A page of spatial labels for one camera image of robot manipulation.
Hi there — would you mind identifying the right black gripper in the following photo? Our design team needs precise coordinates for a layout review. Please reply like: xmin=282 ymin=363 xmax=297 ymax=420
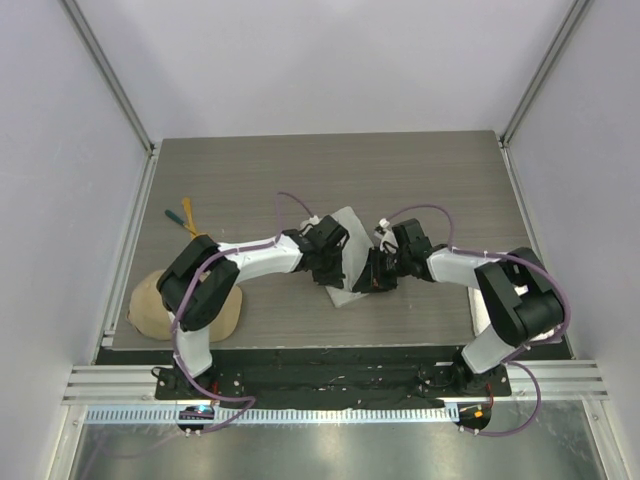
xmin=353 ymin=245 xmax=411 ymax=294

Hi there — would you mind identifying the grey cloth napkin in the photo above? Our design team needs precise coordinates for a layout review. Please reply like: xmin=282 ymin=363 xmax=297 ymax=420
xmin=326 ymin=206 xmax=373 ymax=308

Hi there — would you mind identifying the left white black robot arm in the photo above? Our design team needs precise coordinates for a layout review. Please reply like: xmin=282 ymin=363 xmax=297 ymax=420
xmin=156 ymin=225 xmax=350 ymax=399

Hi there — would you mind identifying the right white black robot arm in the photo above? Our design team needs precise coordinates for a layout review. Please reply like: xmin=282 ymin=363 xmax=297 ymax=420
xmin=353 ymin=244 xmax=571 ymax=395

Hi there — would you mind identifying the white folded towel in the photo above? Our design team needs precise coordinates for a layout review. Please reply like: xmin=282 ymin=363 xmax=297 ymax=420
xmin=468 ymin=287 xmax=564 ymax=346

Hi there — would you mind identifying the beige cap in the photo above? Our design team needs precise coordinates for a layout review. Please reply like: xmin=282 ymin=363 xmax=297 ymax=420
xmin=127 ymin=270 xmax=243 ymax=343

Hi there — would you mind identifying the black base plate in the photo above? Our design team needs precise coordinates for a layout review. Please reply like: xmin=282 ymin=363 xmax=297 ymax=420
xmin=151 ymin=346 xmax=512 ymax=411

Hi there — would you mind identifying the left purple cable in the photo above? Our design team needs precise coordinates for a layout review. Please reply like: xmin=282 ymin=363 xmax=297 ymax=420
xmin=169 ymin=191 xmax=316 ymax=434

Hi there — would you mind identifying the purple cable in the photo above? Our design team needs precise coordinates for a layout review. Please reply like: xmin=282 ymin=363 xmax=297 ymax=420
xmin=169 ymin=191 xmax=316 ymax=434
xmin=387 ymin=202 xmax=571 ymax=436

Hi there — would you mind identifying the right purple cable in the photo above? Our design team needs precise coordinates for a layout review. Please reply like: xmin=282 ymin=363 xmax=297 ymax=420
xmin=387 ymin=202 xmax=571 ymax=436

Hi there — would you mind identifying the right aluminium frame post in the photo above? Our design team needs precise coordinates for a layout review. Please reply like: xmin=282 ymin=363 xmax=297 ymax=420
xmin=499 ymin=0 xmax=593 ymax=149

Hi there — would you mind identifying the aluminium frame post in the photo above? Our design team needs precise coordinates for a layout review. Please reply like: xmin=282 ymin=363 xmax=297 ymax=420
xmin=59 ymin=0 xmax=155 ymax=156
xmin=499 ymin=0 xmax=593 ymax=149

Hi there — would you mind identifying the white slotted cable duct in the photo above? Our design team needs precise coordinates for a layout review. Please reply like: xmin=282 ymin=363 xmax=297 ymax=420
xmin=85 ymin=403 xmax=459 ymax=425

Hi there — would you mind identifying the left aluminium frame post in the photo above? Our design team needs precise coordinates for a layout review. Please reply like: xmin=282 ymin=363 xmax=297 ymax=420
xmin=59 ymin=0 xmax=155 ymax=156

